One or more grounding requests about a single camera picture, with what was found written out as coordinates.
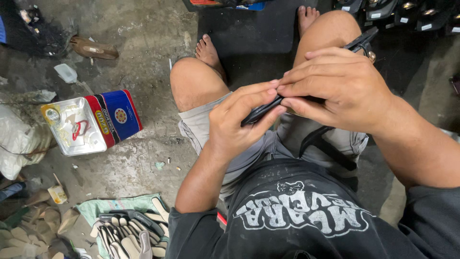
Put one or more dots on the brown shoe sole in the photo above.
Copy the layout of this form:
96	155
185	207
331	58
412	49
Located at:
94	49

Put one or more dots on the person's leg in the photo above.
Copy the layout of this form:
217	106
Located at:
194	84
323	32

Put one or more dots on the person's right hand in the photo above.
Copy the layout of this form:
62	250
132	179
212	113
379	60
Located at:
345	90

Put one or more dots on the green paper scrap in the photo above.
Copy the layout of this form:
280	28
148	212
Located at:
160	165

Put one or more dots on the black tray with orange item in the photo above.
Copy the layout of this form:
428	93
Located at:
208	3

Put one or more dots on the heap of dark scraps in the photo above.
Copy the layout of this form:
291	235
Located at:
34	32

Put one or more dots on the blue and red glue tin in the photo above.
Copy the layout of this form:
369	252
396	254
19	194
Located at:
115	115

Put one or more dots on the blue cloth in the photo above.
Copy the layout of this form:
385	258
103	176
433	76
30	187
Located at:
10	190

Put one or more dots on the person's left hand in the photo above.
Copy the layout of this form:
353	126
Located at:
230	126

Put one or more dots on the person's left leg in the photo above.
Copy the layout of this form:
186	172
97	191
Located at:
194	84

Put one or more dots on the person's right leg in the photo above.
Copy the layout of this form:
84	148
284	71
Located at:
323	32

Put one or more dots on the pile of black and white soles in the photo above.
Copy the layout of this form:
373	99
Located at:
133	233

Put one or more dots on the blue box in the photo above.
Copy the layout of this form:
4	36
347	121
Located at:
251	6

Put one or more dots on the green woven sack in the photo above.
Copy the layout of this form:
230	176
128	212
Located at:
104	205

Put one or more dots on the pile of beige insoles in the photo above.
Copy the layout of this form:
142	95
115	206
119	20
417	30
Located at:
32	230

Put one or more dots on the small yellowed plastic cup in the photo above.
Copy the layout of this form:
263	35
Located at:
57	195

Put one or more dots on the black floor mat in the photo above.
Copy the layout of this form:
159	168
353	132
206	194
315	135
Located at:
251	32

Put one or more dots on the white sack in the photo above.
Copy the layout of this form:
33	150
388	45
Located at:
18	144

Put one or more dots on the clear plastic bottle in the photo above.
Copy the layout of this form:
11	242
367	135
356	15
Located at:
66	73

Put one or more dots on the black printed t-shirt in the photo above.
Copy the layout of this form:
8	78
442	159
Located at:
305	223

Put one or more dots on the row of black sandals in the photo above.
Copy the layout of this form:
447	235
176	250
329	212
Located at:
406	14

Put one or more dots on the grey shorts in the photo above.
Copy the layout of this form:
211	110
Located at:
258	151

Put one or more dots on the black sandal with buckle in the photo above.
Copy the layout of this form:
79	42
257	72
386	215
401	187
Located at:
258	113

